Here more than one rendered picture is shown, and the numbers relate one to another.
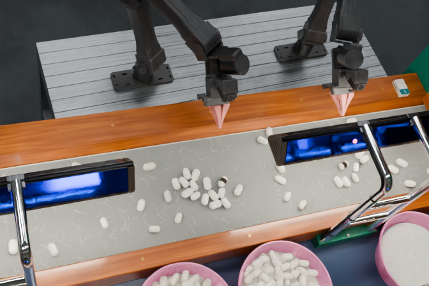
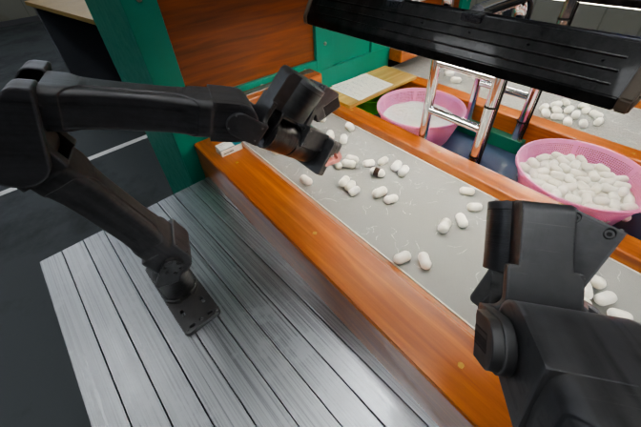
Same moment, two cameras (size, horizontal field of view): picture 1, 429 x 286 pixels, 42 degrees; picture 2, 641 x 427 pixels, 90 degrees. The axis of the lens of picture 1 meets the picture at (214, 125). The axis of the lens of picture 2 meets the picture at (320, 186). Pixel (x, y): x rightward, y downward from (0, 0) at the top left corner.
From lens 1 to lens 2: 150 cm
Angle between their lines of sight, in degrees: 57
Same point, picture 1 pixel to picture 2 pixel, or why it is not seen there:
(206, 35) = (602, 337)
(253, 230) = not seen: hidden behind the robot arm
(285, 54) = (199, 308)
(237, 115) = (421, 310)
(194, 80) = not seen: outside the picture
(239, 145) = (459, 291)
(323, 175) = (404, 186)
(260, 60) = (229, 348)
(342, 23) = (234, 101)
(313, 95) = (296, 221)
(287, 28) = (126, 330)
